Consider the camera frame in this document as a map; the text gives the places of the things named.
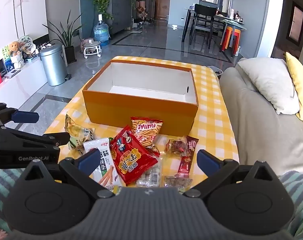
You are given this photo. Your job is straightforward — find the dining table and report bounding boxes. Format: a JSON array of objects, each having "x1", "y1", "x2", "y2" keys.
[{"x1": 182, "y1": 6, "x2": 247, "y2": 43}]

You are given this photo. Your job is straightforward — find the white rolling stool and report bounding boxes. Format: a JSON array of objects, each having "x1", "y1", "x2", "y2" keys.
[{"x1": 81, "y1": 38, "x2": 102, "y2": 59}]

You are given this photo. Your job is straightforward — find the brown chocolate bar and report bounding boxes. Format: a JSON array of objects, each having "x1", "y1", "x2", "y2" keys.
[{"x1": 178, "y1": 135, "x2": 199, "y2": 174}]

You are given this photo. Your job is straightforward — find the silver trash can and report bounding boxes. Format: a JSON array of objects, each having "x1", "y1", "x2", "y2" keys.
[{"x1": 39, "y1": 44, "x2": 72, "y2": 87}]

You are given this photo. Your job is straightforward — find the blue water jug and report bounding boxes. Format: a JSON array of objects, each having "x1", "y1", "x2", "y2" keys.
[{"x1": 93, "y1": 14, "x2": 110, "y2": 47}]

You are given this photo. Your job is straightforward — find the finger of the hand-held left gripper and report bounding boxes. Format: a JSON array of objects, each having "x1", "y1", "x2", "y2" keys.
[
  {"x1": 0, "y1": 127, "x2": 70, "y2": 153},
  {"x1": 0, "y1": 102, "x2": 39, "y2": 128}
]

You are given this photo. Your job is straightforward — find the black dining chair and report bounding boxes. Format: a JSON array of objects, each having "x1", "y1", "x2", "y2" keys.
[{"x1": 192, "y1": 4, "x2": 218, "y2": 48}]

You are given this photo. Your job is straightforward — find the white stick snack packet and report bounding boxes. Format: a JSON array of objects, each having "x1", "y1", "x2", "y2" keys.
[{"x1": 83, "y1": 138, "x2": 123, "y2": 195}]

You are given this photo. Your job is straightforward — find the clear brown snack packet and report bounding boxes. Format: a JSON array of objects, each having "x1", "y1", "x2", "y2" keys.
[{"x1": 163, "y1": 175, "x2": 193, "y2": 194}]

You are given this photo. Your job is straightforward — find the grey cabinet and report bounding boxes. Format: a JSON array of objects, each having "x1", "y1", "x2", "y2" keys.
[{"x1": 106, "y1": 0, "x2": 132, "y2": 35}]

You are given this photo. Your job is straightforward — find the brown plush bear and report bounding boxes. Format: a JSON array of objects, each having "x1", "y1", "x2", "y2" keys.
[{"x1": 8, "y1": 41, "x2": 23, "y2": 57}]

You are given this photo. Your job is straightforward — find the orange stacked stools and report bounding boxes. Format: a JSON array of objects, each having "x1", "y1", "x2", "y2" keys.
[{"x1": 220, "y1": 26, "x2": 242, "y2": 57}]

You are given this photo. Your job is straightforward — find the long leaf potted plant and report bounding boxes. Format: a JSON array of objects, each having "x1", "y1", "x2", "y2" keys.
[{"x1": 43, "y1": 11, "x2": 83, "y2": 64}]

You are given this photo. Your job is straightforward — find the clear brown pastry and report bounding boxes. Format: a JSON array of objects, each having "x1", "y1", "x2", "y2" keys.
[{"x1": 165, "y1": 136, "x2": 189, "y2": 158}]

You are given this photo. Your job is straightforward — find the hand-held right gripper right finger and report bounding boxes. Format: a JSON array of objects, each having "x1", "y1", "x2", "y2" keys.
[{"x1": 183, "y1": 149, "x2": 282, "y2": 200}]

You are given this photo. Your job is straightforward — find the white pillow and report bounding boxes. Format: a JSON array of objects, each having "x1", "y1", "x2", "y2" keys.
[{"x1": 238, "y1": 57, "x2": 301, "y2": 115}]

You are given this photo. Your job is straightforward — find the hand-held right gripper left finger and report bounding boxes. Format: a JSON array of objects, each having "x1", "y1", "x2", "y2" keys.
[{"x1": 16, "y1": 148, "x2": 114, "y2": 201}]

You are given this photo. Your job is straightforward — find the round hand fan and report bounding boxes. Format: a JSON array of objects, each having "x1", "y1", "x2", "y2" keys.
[{"x1": 18, "y1": 35, "x2": 34, "y2": 53}]

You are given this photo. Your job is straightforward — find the grey sofa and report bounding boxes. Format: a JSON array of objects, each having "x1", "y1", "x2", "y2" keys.
[{"x1": 220, "y1": 57, "x2": 303, "y2": 200}]

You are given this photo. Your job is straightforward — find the white console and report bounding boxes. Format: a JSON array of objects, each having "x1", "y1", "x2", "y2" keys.
[{"x1": 0, "y1": 55, "x2": 48, "y2": 100}]

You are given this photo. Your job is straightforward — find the teal striped cloth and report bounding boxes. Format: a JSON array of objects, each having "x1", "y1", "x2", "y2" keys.
[{"x1": 0, "y1": 167, "x2": 303, "y2": 239}]

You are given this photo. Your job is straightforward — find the red snack packet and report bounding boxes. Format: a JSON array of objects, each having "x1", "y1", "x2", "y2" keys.
[{"x1": 109, "y1": 125, "x2": 159, "y2": 187}]

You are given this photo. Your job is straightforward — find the orange cardboard box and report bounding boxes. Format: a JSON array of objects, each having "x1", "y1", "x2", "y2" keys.
[{"x1": 82, "y1": 59, "x2": 199, "y2": 135}]

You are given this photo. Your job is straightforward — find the clear packet of white candies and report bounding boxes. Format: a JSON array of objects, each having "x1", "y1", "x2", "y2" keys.
[{"x1": 136, "y1": 160, "x2": 163, "y2": 188}]

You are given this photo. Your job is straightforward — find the orange stick snack packet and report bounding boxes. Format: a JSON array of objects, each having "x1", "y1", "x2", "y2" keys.
[{"x1": 131, "y1": 117, "x2": 164, "y2": 157}]

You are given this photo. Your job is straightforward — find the yellow pillow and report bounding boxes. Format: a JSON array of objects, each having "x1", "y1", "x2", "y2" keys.
[{"x1": 285, "y1": 52, "x2": 303, "y2": 125}]

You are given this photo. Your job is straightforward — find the dark framed window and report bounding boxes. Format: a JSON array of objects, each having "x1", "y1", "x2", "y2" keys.
[{"x1": 286, "y1": 1, "x2": 303, "y2": 47}]

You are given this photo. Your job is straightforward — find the yellow checked tablecloth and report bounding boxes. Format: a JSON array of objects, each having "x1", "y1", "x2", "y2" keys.
[{"x1": 44, "y1": 56, "x2": 241, "y2": 195}]

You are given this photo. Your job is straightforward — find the plastic bag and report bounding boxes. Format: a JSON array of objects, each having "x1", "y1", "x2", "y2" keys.
[{"x1": 207, "y1": 66, "x2": 224, "y2": 77}]

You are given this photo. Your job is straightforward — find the yellow chips packet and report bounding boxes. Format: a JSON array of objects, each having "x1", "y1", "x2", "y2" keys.
[{"x1": 64, "y1": 114, "x2": 95, "y2": 153}]

